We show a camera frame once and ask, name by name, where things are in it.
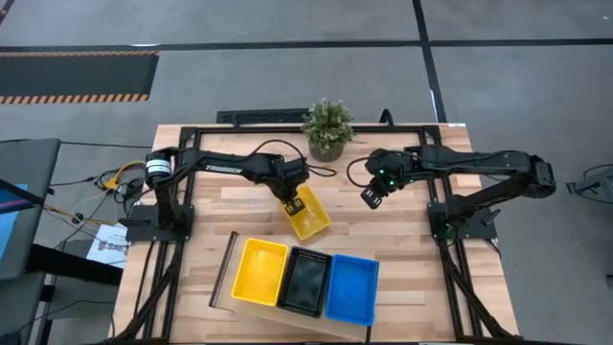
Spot white printed paper sheet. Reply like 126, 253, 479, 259
85, 222, 131, 269

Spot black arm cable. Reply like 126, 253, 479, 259
248, 138, 338, 179
346, 156, 380, 189

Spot blue plastic basket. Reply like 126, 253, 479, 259
325, 253, 380, 327

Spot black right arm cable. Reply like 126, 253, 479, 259
346, 156, 380, 189

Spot black perforated floor strip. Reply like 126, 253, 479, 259
216, 108, 310, 126

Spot black metal table frame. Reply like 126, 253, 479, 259
107, 124, 526, 345

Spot blue sheet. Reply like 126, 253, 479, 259
0, 184, 30, 263

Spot yellow cable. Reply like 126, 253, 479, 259
93, 161, 147, 192

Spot black power adapter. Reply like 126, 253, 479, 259
116, 179, 145, 201

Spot black plastic basket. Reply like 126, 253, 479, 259
276, 246, 333, 318

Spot yellow plastic basket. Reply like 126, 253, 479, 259
281, 185, 332, 241
231, 238, 290, 307

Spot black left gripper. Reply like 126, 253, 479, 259
273, 172, 311, 218

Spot green plant in ribbed pot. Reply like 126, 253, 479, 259
301, 98, 355, 163

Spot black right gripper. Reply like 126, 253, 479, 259
360, 162, 407, 211

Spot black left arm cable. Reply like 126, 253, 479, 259
248, 138, 338, 179

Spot grey stand base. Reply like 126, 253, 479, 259
566, 164, 613, 206

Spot dark grey desk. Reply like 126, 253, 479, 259
0, 138, 62, 282

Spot black mat orange hazard stripes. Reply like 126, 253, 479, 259
0, 50, 161, 105

